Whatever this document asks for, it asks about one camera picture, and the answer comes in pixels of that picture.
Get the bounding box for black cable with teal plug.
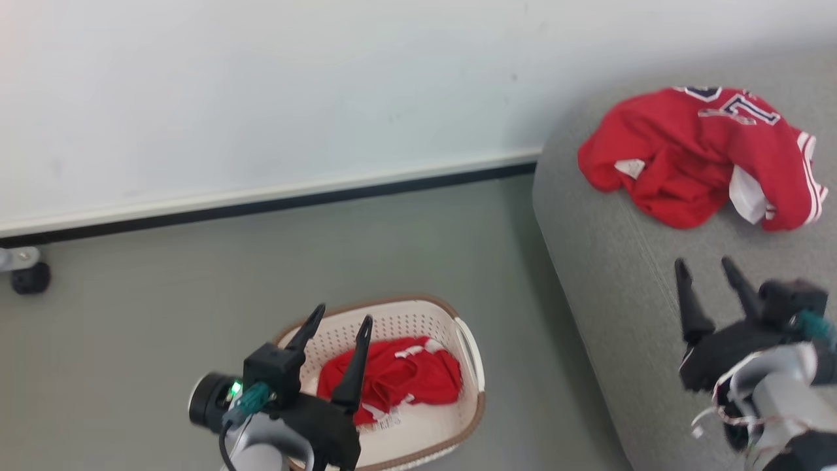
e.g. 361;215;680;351
796;309;837;349
219;381;273;471

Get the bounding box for white and black baseboard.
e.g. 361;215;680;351
0;149;543;248

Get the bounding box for black caster wheel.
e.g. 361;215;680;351
10;262;52;295

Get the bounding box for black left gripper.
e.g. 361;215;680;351
243;303;374;471

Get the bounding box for red white-trimmed sports shorts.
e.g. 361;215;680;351
316;336;463;426

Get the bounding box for cream perforated laundry basket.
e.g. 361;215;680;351
271;294;487;471

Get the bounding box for red numbered sports jersey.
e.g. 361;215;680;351
577;85;829;232

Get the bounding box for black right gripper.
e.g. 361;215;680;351
675;256;830;392

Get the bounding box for grey fabric sofa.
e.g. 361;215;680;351
532;43;837;471

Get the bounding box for white barcode label sticker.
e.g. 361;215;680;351
358;408;402;434

